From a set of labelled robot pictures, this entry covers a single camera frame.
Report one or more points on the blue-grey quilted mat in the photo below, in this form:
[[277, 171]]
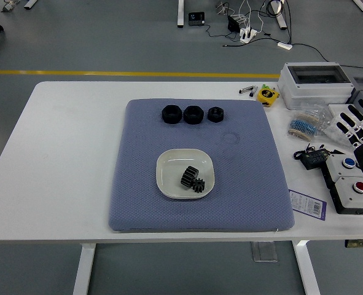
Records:
[[199, 215]]

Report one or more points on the black power adapter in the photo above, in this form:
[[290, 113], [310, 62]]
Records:
[[233, 24]]

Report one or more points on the grey enclosure with clear lid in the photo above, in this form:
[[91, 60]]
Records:
[[310, 90]]

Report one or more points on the table control panel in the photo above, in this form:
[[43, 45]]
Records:
[[360, 243]]

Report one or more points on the small grey box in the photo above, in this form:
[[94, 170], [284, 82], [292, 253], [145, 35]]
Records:
[[360, 89]]

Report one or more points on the yellow tape measure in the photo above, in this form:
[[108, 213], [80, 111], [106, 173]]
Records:
[[267, 96]]

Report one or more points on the black silver marker pen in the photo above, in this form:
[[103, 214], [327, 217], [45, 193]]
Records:
[[245, 90], [253, 92]]

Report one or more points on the black device with screen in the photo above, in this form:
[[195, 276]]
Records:
[[196, 18]]

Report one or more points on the white far table leg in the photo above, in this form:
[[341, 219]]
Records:
[[361, 5], [280, 18], [181, 13], [30, 3]]

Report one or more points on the white power strip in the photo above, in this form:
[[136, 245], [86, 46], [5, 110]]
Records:
[[247, 34]]

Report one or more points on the small metal stand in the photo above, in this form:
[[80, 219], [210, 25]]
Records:
[[8, 6]]

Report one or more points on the white table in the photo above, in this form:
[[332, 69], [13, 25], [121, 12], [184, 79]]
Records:
[[61, 153]]

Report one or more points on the bag of blue resistors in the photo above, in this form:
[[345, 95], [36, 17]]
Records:
[[302, 126]]

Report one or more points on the clear plastic bracket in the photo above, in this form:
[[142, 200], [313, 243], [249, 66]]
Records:
[[264, 252]]

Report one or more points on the large black gear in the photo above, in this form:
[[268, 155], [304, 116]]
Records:
[[187, 176]]

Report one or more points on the white box red green buttons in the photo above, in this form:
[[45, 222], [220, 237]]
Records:
[[347, 192]]

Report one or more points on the white square plate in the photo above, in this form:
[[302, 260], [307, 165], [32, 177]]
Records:
[[172, 166]]

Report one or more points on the large black hex nut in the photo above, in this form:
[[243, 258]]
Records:
[[188, 119], [167, 118]]

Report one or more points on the clear bag of white parts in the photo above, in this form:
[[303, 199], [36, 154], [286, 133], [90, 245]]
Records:
[[336, 135]]

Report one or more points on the purple-edged label card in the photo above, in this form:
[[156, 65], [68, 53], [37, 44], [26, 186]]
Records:
[[305, 204]]

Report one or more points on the small black gear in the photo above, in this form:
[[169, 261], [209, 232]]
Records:
[[198, 187]]

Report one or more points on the small black hex nut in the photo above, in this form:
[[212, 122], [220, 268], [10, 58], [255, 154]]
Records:
[[212, 118]]

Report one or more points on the white adapter block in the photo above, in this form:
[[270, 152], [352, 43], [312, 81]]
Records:
[[284, 45]]

